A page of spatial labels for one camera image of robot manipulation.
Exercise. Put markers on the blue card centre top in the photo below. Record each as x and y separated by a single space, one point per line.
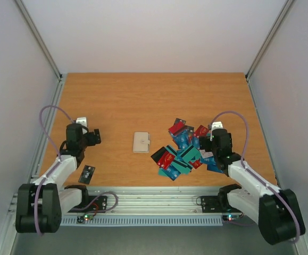
182 141

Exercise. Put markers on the white red card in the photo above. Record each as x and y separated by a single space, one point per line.
206 154

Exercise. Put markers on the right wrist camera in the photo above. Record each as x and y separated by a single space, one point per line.
216 125

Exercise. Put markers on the red card top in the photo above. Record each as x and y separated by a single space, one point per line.
177 128

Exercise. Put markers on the red VIP card left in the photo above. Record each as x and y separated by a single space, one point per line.
166 159

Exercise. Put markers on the blue card right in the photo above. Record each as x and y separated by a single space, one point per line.
214 168

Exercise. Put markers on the aluminium frame post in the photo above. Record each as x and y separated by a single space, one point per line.
288 4
37 36

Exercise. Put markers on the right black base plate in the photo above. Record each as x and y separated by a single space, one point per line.
213 204

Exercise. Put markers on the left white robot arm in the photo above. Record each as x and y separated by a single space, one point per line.
42 203

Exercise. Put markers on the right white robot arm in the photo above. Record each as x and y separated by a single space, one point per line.
276 211

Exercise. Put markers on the left small circuit board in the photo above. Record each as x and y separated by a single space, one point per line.
84 218

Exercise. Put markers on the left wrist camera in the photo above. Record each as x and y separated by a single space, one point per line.
82 121

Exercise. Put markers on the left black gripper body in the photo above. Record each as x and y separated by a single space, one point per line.
92 141

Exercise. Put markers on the red VIP card upper right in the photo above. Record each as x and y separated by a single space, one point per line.
201 131

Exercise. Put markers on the right aluminium frame post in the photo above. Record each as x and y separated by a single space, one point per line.
288 4

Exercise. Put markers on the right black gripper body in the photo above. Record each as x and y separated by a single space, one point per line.
204 143

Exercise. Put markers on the beige card holder wallet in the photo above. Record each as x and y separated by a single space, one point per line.
141 142

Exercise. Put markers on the lone black VIP card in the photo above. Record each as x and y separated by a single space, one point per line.
86 174

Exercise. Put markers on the blue card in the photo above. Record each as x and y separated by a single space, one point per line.
214 168
182 141

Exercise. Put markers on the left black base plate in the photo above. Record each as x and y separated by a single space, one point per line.
91 205

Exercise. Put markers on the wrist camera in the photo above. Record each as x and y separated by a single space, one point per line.
82 121
216 125

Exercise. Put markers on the small circuit board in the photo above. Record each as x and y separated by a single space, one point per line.
84 218
230 217

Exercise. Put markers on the left aluminium frame post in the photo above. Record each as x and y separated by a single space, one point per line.
37 36

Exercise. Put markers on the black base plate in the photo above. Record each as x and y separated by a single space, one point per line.
213 204
91 205

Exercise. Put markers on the right small circuit board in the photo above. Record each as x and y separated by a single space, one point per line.
230 217

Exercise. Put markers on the black card under red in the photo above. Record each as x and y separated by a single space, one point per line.
158 154

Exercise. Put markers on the grey slotted cable duct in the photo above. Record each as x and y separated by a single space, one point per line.
129 221

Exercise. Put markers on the red vip card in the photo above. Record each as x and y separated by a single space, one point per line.
166 159
201 131

